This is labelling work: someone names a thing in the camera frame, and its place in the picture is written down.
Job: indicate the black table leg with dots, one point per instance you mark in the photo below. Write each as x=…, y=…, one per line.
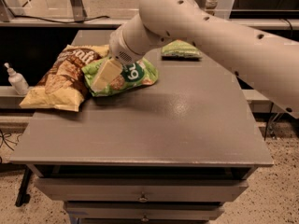
x=23, y=197

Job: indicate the white pump bottle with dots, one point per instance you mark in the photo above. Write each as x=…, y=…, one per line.
x=17, y=80

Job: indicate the lower grey drawer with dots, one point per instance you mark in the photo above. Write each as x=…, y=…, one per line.
x=143, y=211

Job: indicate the grey drawer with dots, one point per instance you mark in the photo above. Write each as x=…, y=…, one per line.
x=141, y=190
x=143, y=211

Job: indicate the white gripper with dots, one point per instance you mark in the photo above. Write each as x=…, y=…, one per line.
x=121, y=51

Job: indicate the small green chip bag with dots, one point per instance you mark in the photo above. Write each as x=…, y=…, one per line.
x=180, y=50

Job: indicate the brown sea salt chip bag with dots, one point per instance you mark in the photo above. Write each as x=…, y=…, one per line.
x=63, y=87

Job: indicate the upper grey drawer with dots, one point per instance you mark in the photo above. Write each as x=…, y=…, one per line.
x=141, y=190

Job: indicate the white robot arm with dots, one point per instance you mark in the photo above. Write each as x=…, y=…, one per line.
x=268, y=63

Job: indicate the green rice chip bag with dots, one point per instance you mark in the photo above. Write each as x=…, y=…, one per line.
x=140, y=73

